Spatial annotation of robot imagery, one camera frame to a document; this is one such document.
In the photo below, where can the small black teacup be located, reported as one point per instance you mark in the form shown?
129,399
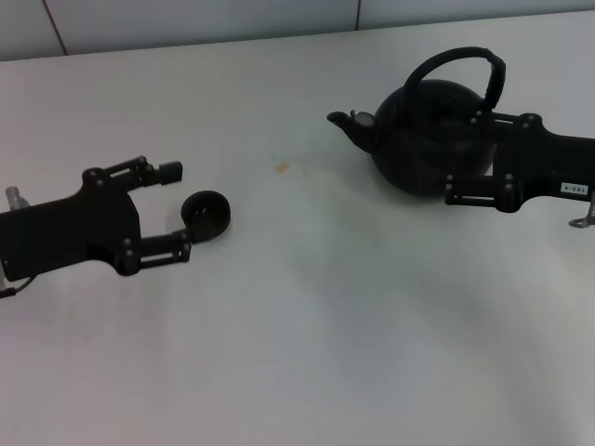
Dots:
204,218

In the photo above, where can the black round teapot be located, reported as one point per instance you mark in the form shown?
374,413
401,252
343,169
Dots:
418,148

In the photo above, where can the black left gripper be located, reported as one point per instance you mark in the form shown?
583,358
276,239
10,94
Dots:
70,232

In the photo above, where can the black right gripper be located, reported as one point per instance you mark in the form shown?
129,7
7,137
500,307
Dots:
544,162

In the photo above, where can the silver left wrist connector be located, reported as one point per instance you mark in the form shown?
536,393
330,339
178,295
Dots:
15,197

